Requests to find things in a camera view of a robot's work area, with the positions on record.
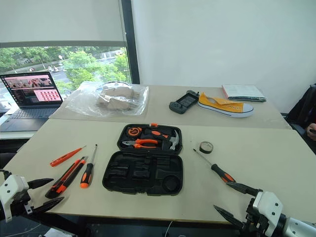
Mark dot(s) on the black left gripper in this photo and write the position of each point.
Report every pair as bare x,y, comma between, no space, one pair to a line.
24,200

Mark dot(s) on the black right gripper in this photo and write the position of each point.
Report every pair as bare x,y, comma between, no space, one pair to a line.
254,224

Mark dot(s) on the black orange utility knife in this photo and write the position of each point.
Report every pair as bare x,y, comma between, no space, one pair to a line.
64,179

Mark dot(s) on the long black orange screwdriver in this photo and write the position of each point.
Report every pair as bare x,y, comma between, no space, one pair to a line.
221,172

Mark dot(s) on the orange voltage tester pen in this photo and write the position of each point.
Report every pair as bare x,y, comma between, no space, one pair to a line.
64,158

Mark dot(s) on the short black orange screwdriver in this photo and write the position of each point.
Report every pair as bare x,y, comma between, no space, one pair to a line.
87,175

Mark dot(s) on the black electrical tape roll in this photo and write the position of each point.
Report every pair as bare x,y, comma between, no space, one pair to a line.
203,148

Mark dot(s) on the black plastic tool case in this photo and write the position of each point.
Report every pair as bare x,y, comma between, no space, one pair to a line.
143,172

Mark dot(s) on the open black laptop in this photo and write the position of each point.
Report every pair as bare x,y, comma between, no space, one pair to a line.
37,98

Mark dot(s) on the clear plastic bag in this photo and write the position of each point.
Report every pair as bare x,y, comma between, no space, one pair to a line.
79,103

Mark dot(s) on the yellow canvas sneaker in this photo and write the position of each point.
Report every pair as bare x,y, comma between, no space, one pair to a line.
222,106

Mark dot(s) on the orange black tape measure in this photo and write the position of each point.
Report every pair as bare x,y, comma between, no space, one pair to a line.
133,131

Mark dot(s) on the white book stack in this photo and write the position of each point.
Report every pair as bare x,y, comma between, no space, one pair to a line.
244,92

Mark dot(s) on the gray handheld game controller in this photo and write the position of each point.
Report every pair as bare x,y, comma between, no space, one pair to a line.
184,102

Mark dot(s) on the person in dark clothes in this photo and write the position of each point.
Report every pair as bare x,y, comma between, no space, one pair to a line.
303,108

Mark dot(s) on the beige cardboard pieces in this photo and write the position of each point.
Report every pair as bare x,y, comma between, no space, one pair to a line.
116,98

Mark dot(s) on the white roller window blind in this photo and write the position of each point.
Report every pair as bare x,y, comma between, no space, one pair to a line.
61,19

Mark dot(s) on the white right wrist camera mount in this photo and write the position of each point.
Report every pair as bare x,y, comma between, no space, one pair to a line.
269,205

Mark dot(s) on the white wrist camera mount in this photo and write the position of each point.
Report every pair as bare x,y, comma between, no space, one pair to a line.
12,185
269,205

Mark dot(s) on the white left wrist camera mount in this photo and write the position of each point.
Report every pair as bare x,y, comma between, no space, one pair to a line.
12,185

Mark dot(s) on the black window frame post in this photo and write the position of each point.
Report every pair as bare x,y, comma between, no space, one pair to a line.
130,49

